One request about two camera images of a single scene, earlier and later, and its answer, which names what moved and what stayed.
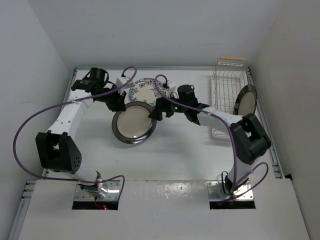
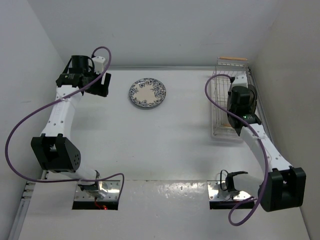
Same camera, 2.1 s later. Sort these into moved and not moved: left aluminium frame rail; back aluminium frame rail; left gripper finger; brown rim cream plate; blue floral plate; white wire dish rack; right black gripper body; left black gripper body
Moved: brown rim cream plate; left black gripper body; right black gripper body; left gripper finger
Not moved: left aluminium frame rail; white wire dish rack; blue floral plate; back aluminium frame rail
